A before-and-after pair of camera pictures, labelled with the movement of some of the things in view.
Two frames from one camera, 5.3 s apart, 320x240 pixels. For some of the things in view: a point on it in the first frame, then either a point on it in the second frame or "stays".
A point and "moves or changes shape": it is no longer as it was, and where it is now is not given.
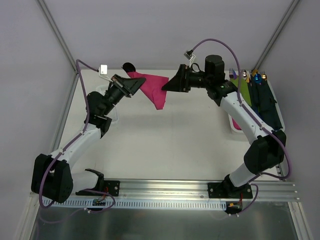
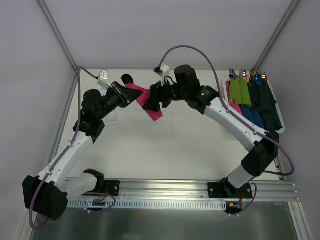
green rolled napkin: [244, 89] stays
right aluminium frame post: [289, 11] stays
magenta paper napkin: [152, 86] → [143, 99]
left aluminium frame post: [57, 33] stays
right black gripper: [185, 78] → [155, 95]
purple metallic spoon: [128, 67] moves or changes shape
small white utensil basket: [113, 114] stays
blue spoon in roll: [257, 78] stays
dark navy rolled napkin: [263, 102] stays
